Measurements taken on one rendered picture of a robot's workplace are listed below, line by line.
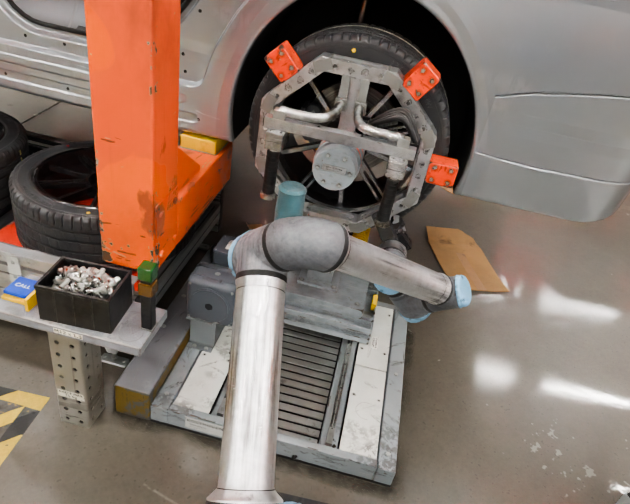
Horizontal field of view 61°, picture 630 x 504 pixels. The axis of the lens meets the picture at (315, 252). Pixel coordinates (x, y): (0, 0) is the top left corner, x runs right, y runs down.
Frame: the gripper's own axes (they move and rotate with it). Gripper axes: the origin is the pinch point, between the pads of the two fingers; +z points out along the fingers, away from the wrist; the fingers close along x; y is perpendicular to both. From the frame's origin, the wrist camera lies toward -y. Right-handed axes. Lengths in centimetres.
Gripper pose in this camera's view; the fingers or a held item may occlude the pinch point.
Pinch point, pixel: (393, 216)
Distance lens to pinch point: 184.3
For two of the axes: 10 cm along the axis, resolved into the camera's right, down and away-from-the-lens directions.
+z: 1.9, -5.2, 8.3
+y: 5.7, 7.5, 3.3
